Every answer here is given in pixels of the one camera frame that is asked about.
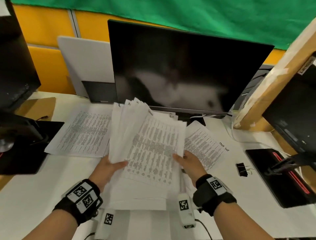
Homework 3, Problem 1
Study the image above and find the person's right hand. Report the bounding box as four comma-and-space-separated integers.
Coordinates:
172, 150, 208, 187

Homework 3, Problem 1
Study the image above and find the person's left hand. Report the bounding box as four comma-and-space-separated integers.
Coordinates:
88, 155, 128, 192

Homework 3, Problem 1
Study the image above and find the sheaf of printed papers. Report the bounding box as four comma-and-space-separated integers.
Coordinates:
108, 97, 187, 186

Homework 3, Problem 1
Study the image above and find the person's right forearm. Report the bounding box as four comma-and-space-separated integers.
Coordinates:
213, 201, 275, 240

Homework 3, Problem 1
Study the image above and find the person's left forearm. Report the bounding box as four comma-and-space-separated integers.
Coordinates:
22, 210, 80, 240

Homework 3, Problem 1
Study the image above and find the printed sheet with handwriting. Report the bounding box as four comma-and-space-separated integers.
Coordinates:
183, 120, 230, 172

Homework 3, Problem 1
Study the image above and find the pile of white papers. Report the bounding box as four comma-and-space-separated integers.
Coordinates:
109, 171, 184, 211

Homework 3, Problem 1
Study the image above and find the black monitor stand base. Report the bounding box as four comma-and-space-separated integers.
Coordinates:
173, 113, 207, 127

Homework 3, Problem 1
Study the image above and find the small white label slip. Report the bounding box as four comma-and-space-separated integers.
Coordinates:
153, 111, 179, 121

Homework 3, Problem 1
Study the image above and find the printed paper sheet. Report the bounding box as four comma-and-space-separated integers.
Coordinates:
44, 103, 113, 158

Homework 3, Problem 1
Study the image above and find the black binder clip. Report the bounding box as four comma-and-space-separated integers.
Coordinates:
236, 162, 255, 177

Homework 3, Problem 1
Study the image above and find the grey rectangular panel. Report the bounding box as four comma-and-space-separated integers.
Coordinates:
81, 80, 118, 103

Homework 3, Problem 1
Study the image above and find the large black computer monitor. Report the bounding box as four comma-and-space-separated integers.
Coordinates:
108, 19, 275, 117

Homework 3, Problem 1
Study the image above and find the black square stand base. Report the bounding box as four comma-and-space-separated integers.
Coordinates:
0, 111, 65, 175

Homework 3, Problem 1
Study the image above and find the brown cardboard sheet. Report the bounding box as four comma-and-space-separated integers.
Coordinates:
14, 97, 57, 122

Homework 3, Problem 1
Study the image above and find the black stand base red stripe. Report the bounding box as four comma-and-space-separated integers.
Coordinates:
245, 148, 316, 209

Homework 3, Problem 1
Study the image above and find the white flat panel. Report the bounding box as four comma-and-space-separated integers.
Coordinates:
57, 36, 116, 98

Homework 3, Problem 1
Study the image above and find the long brown cardboard box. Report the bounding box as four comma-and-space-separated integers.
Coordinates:
233, 18, 316, 130

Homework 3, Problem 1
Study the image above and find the black monitor with label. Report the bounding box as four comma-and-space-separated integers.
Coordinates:
261, 52, 316, 171

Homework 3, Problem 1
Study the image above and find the black monitor with round stand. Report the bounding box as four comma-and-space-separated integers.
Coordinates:
0, 0, 41, 112

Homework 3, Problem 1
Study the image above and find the green cloth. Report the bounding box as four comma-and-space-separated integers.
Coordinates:
11, 0, 316, 50

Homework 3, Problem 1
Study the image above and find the yellow office partition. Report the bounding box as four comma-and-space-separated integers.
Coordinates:
12, 4, 287, 95

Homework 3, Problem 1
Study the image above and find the black wrist strap with markers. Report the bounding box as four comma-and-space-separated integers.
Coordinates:
192, 174, 237, 217
53, 179, 103, 227

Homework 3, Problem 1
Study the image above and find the white wrist camera with marker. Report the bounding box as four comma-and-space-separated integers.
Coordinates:
177, 193, 197, 229
94, 208, 116, 240

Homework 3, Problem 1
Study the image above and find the black cable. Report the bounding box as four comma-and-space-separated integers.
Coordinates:
195, 219, 213, 240

